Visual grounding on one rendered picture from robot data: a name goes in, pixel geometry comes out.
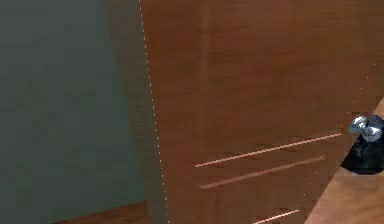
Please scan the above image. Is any brown wooden cupboard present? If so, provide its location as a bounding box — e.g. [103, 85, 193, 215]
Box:
[105, 0, 384, 224]

